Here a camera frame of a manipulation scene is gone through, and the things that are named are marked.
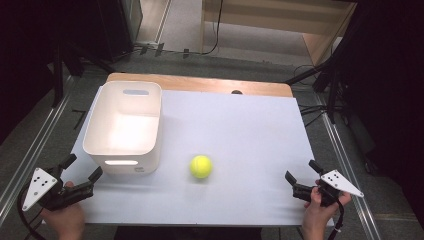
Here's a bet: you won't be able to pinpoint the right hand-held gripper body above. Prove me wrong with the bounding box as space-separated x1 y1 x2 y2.
292 169 365 208

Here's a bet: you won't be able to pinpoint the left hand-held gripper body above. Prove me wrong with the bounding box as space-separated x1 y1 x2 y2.
21 165 95 213

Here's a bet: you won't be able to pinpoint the white plastic storage bin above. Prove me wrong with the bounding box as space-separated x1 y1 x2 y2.
82 80 163 176

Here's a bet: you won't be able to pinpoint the yellow tennis ball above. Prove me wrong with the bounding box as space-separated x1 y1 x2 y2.
189 154 214 180

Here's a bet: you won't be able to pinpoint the person's right hand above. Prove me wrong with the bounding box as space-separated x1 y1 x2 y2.
301 179 353 240

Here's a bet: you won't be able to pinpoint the person's left hand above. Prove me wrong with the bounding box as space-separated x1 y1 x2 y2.
39 180 86 240

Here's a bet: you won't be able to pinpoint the white table mat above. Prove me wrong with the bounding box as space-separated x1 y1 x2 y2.
61 87 335 228

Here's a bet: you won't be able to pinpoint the black tripod stand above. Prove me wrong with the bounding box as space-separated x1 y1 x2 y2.
284 36 358 125

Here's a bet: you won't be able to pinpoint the black metal stand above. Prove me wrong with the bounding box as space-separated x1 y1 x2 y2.
49 39 116 109

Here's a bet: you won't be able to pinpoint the white power strip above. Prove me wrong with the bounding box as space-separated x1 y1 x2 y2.
134 40 161 48

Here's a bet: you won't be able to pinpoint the light wooden shelf unit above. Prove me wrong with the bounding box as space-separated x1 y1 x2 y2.
199 0 358 67

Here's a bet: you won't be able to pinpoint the metal floor rail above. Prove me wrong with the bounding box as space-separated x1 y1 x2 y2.
313 92 383 240
0 75 81 218

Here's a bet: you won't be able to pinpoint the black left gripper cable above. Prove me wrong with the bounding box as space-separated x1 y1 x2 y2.
16 182 46 240

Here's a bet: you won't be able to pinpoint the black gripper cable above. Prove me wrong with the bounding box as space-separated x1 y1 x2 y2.
16 182 46 240
331 198 346 240

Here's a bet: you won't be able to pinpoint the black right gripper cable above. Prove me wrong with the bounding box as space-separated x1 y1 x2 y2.
331 198 346 240

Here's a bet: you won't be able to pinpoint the black floor cables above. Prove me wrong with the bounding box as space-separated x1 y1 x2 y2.
293 63 334 128

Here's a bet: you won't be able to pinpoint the black hanging cable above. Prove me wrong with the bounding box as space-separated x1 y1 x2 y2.
201 0 224 56

